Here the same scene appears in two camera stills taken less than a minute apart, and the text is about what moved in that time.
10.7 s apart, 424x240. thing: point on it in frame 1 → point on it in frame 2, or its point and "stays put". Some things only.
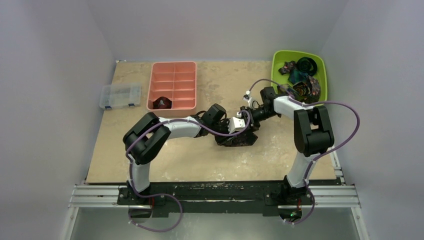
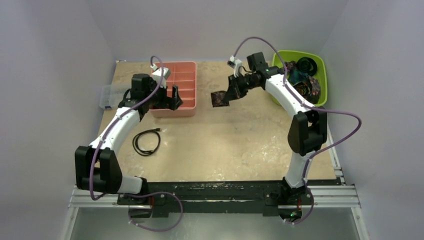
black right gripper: x=247 y=122 → x=234 y=88
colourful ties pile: x=304 y=86 stays put
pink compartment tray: x=176 y=80 stays put
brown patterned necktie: x=245 y=139 → x=217 y=99
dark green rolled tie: x=307 y=65 stays put
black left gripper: x=225 y=123 → x=171 y=103
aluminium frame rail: x=343 y=194 stays put
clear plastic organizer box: x=120 y=95 stays put
